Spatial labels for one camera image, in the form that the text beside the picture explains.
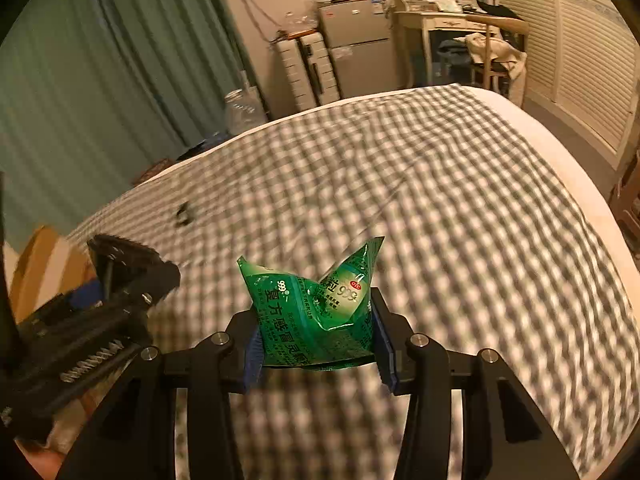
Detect silver mini fridge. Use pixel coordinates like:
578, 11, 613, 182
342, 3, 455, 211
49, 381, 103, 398
317, 0, 396, 101

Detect clear plastic water bottle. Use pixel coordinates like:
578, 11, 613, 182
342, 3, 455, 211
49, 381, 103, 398
223, 87, 268, 136

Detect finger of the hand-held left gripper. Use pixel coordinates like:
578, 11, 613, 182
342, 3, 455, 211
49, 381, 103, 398
86, 233, 182, 318
30, 281, 106, 332

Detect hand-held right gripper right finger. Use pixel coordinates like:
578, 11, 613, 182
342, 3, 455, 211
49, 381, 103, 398
370, 287, 581, 480

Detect wooden chair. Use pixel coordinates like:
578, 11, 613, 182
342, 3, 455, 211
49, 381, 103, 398
467, 14, 530, 96

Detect wooden side table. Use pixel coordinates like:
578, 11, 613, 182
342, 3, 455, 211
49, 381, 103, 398
610, 145, 640, 261

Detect person's left forearm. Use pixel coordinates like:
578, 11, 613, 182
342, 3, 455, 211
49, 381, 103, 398
12, 440, 71, 480

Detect cream cloth on chair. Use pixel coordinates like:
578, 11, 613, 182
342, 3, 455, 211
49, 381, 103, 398
465, 34, 528, 81

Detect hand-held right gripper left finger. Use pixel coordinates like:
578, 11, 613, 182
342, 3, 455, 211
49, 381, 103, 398
55, 310, 266, 480

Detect green foil packet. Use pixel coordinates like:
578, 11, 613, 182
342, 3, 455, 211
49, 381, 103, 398
236, 236, 386, 371

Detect white ribbed suitcase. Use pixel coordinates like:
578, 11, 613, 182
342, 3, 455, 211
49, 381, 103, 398
274, 35, 308, 112
299, 30, 342, 107

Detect black garment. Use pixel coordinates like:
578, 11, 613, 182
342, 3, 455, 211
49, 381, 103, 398
477, 2, 521, 21

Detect grey checkered blanket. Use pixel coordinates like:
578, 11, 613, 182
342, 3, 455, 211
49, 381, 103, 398
50, 82, 640, 480

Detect wall cable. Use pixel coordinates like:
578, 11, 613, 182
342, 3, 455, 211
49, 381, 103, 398
242, 0, 282, 42

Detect white louvered wardrobe doors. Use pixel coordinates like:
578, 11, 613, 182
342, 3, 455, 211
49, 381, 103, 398
487, 0, 640, 161

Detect cream vanity desk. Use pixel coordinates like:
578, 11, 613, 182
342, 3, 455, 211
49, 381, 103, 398
392, 7, 501, 88

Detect green curtain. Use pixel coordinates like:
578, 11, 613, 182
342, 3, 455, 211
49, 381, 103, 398
0, 0, 251, 251

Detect brown cardboard box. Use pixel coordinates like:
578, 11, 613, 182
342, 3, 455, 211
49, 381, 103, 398
10, 225, 101, 322

